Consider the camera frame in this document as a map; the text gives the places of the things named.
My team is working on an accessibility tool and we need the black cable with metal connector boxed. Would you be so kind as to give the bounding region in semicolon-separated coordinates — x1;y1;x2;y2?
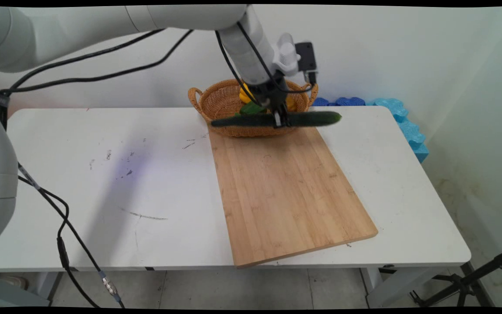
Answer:
17;162;126;309

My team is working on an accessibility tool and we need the dark blue foam piece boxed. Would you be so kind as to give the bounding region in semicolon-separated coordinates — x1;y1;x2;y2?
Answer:
312;96;366;107

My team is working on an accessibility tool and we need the large green bell pepper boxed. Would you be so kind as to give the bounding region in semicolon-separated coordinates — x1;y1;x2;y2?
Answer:
235;101;270;117

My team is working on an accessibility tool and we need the black tripod stand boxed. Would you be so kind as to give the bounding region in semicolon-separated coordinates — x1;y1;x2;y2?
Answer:
409;246;502;308

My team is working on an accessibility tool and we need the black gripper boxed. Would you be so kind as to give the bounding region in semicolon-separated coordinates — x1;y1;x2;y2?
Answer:
248;71;291;128

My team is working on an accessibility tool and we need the woven wicker basket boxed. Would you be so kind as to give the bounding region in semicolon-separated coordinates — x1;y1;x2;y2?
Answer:
187;78;319;138

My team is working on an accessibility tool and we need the wooden cutting board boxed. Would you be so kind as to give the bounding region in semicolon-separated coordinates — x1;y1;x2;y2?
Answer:
207;124;379;269

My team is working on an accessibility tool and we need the white table leg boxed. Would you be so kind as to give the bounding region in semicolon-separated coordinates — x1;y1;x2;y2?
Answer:
31;270;65;307
360;263;450;309

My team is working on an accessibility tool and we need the light blue foam piece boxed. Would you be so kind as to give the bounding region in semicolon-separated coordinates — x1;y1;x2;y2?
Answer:
366;97;430;164

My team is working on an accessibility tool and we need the long dark green cucumber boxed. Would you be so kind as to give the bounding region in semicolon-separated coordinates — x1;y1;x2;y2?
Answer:
210;111;343;129

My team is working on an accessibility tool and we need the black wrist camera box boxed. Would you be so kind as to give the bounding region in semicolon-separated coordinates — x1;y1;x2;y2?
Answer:
294;41;319;85

